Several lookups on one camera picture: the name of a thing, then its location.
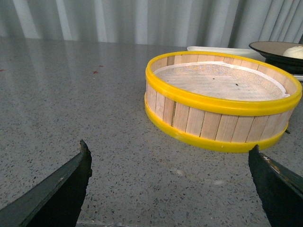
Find white mesh steamer liner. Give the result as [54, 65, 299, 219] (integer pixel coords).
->
[154, 61, 290, 101]

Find beige plate with black rim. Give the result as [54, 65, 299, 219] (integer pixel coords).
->
[249, 41, 303, 75]

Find cream bear-print tray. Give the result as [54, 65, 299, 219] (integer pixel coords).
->
[187, 46, 303, 82]

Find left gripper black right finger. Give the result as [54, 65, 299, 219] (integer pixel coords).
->
[249, 145, 303, 227]

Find grey pleated curtain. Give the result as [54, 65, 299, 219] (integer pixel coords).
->
[0, 0, 303, 48]

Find white steamed bun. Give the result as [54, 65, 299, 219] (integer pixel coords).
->
[283, 46, 303, 59]

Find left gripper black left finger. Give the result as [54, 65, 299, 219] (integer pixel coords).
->
[0, 140, 92, 227]

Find wooden steamer basket, yellow rims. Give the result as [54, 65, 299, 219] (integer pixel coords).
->
[144, 51, 302, 153]

